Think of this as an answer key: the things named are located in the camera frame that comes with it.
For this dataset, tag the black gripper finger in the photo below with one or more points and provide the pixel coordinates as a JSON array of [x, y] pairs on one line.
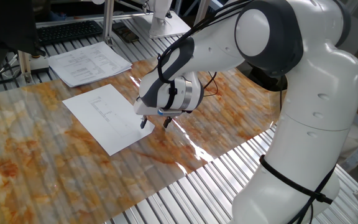
[[143, 122], [167, 122]]

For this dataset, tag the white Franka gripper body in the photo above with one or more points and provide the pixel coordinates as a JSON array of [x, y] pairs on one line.
[[145, 111]]

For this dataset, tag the white printed paper sheet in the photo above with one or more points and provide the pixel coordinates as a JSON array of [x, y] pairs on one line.
[[104, 124]]

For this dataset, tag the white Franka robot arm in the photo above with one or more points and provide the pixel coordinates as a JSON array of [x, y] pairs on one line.
[[315, 93]]

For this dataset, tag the stack of printed papers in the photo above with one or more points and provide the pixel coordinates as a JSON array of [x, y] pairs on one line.
[[89, 63]]

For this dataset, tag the black smartphone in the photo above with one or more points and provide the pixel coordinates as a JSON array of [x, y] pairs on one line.
[[125, 32]]

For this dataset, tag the orange marble pattern mat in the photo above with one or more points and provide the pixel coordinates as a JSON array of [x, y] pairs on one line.
[[42, 155]]

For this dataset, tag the black computer keyboard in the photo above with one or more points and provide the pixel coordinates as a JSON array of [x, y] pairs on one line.
[[68, 31]]

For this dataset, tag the white emergency stop box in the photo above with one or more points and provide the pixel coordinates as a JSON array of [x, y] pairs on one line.
[[39, 64]]

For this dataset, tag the black monitor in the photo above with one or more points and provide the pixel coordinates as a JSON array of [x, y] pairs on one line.
[[5, 25]]

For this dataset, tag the white stand with base plate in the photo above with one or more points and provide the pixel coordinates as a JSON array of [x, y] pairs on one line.
[[166, 29]]

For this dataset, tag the aluminium frame crossbar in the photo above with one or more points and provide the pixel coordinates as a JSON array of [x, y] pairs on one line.
[[129, 16]]

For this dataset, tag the short aluminium frame post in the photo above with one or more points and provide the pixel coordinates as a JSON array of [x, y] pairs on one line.
[[25, 67]]

